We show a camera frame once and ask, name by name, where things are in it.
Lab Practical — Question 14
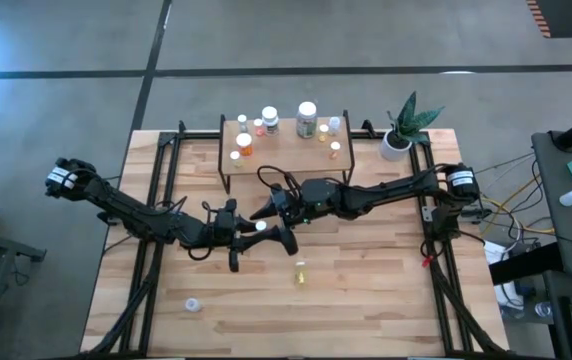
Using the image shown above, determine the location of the snake plant in white pot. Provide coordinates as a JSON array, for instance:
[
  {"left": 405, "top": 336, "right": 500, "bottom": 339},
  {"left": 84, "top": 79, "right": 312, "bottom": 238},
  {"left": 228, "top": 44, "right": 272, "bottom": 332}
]
[{"left": 379, "top": 90, "right": 446, "bottom": 162}]

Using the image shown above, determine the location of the large green-labelled supplement bottle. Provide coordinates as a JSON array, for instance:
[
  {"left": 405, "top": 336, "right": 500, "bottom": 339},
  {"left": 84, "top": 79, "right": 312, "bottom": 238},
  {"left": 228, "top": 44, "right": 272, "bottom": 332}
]
[{"left": 295, "top": 101, "right": 319, "bottom": 140}]

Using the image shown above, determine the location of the white power adapter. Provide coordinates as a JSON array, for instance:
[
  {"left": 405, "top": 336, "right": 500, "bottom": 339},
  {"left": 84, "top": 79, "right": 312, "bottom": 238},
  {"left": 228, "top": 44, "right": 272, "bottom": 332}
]
[{"left": 483, "top": 239, "right": 507, "bottom": 266}]

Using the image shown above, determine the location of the dark grey side table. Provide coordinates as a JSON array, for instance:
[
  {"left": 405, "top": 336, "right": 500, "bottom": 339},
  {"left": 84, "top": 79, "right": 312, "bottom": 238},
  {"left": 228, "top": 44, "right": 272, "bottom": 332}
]
[{"left": 530, "top": 127, "right": 572, "bottom": 281}]

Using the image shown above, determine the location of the yellow cable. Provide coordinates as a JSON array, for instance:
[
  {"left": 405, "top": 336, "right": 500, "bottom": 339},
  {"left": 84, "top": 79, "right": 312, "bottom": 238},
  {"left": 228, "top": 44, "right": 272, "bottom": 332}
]
[{"left": 480, "top": 174, "right": 557, "bottom": 236}]

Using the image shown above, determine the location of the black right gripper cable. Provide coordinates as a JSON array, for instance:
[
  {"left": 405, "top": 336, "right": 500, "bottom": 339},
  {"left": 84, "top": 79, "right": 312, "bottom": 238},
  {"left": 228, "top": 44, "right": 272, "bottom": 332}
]
[{"left": 257, "top": 164, "right": 301, "bottom": 194}]

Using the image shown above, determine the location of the wooden shelf black metal frame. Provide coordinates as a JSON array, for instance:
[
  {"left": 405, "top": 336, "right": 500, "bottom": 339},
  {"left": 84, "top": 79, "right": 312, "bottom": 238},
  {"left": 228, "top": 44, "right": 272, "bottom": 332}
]
[{"left": 217, "top": 109, "right": 356, "bottom": 195}]

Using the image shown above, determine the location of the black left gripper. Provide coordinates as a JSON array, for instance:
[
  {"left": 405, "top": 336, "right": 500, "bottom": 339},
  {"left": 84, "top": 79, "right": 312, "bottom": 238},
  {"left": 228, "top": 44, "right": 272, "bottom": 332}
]
[{"left": 209, "top": 198, "right": 276, "bottom": 274}]

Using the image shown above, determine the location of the black aluminium rig frame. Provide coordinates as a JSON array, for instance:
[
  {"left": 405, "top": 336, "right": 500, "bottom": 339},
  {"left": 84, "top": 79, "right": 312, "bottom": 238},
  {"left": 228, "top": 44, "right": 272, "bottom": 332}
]
[{"left": 78, "top": 119, "right": 510, "bottom": 359}]

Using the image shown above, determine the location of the white power strip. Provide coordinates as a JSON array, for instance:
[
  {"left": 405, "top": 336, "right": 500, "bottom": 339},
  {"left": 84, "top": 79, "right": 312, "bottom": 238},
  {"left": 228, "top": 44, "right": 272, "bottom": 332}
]
[{"left": 495, "top": 279, "right": 525, "bottom": 319}]

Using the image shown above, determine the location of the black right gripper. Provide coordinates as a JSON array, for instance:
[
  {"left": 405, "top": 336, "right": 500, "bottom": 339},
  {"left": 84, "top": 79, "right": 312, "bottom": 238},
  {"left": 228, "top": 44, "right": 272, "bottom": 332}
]
[{"left": 248, "top": 182, "right": 303, "bottom": 257}]

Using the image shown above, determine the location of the orange pill bottle white cap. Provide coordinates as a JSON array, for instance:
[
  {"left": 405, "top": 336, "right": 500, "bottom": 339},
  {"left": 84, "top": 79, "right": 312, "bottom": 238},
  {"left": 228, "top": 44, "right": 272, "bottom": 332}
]
[{"left": 235, "top": 132, "right": 255, "bottom": 158}]

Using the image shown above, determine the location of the white aspirin bottle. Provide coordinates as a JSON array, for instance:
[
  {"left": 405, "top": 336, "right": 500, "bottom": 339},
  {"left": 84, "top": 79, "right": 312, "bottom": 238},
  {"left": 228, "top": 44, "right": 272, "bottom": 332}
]
[{"left": 260, "top": 105, "right": 281, "bottom": 136}]

